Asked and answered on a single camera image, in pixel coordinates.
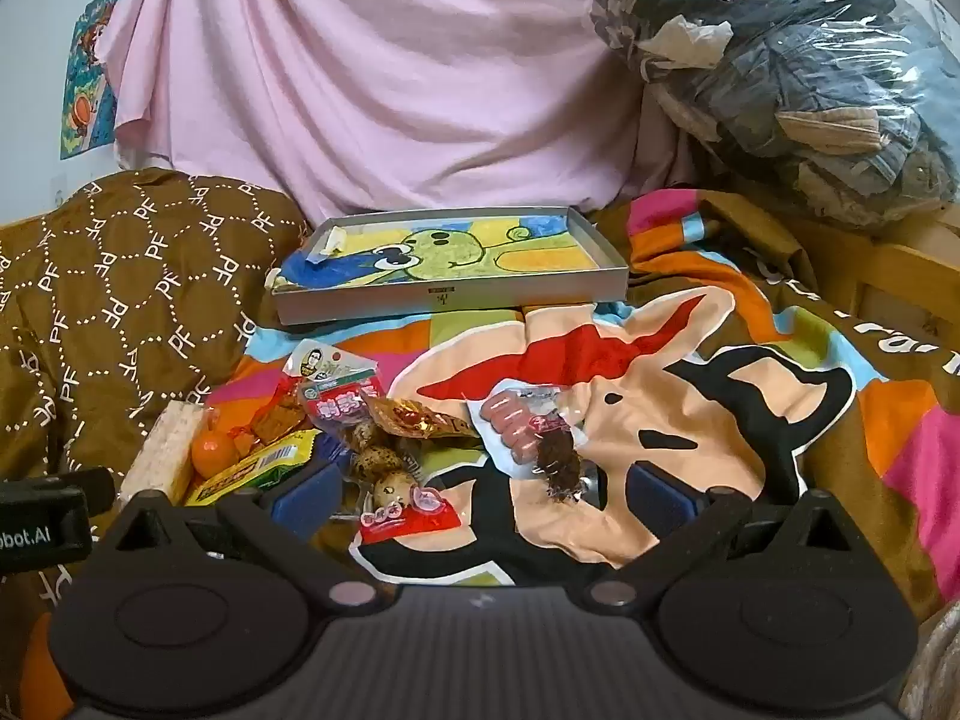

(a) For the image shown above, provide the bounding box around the grey cardboard box tray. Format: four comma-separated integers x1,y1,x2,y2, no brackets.
268,206,629,327

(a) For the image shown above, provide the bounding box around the colourful printed blanket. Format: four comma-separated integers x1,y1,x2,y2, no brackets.
202,187,960,616

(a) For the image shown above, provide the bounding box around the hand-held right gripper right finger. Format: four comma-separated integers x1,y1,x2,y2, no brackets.
585,463,871,612

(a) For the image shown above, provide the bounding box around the golden snack packet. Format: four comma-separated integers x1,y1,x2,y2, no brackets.
367,396,481,440

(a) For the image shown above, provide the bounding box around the sausage packet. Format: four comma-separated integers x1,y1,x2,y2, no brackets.
466,384,593,477

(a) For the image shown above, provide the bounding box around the quail egg packet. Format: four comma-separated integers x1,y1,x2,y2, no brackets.
349,420,460,545

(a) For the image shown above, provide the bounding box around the brown patterned quilt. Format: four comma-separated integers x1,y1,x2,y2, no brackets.
0,167,310,720

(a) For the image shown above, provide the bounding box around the small orange fruit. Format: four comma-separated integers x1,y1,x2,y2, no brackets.
190,424,239,477

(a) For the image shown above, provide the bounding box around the clear bag of clothes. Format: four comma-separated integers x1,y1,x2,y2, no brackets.
589,0,960,230

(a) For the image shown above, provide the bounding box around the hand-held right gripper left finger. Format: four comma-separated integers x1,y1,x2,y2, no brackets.
94,461,383,612

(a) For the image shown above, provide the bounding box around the white packet with face print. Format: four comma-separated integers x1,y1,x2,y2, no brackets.
289,339,376,391

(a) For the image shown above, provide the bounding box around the cartoon wall poster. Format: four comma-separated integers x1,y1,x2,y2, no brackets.
60,0,128,160

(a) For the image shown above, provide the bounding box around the pink bed sheet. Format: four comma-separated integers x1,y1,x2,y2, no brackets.
94,0,698,226

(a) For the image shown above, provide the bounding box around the dark jerky packet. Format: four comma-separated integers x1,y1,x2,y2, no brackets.
529,409,601,503

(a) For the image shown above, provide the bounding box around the white rice cracker pack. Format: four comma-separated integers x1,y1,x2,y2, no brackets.
120,400,205,507

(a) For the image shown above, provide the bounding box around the yellow snack packet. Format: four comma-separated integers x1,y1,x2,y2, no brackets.
184,431,320,507

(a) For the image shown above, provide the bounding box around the wooden bed frame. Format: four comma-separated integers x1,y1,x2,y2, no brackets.
787,217,960,361

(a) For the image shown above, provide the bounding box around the red dried tofu packet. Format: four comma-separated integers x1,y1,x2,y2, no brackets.
236,375,316,458

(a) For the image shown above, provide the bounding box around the clear packet with red label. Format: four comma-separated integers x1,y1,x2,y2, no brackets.
300,371,385,432

